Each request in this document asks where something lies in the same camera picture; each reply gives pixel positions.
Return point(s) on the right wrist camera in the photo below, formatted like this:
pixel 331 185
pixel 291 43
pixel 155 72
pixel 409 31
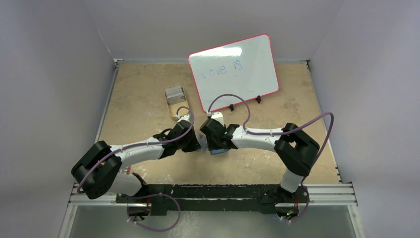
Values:
pixel 218 116

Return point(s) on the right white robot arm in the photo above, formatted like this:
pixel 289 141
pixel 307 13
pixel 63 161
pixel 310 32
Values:
pixel 296 149

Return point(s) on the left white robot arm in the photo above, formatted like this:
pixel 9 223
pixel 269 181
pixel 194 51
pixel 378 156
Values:
pixel 99 170

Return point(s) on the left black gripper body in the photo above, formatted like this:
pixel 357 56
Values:
pixel 188 145

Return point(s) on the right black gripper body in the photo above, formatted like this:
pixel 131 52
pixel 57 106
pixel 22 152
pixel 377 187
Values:
pixel 210 135

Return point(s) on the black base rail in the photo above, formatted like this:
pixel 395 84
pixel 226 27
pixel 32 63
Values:
pixel 264 198

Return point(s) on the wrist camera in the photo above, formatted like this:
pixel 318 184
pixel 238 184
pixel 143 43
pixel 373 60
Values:
pixel 218 116
pixel 186 117

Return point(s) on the beige oval tray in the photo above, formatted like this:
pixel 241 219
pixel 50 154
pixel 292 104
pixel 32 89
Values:
pixel 175 109

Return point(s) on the blue leather card holder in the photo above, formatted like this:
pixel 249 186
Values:
pixel 208 146

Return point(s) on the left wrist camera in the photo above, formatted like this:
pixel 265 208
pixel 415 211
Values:
pixel 186 117

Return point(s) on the red framed whiteboard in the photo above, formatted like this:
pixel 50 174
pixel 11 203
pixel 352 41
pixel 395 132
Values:
pixel 239 71

